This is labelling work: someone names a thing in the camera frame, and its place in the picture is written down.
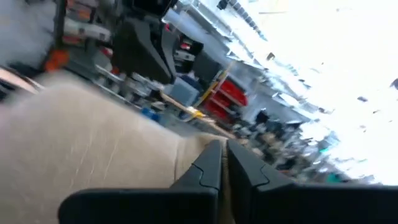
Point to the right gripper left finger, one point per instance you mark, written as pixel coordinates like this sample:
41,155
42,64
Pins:
192,202

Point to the blue box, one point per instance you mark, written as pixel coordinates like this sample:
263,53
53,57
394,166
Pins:
183,91

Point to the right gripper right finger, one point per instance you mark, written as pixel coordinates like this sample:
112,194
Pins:
264,202

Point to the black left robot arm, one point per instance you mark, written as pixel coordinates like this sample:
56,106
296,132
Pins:
140,46

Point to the beige cap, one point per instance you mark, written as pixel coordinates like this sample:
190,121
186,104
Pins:
77,140

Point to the red shelf rack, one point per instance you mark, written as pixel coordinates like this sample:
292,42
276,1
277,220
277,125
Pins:
227,96

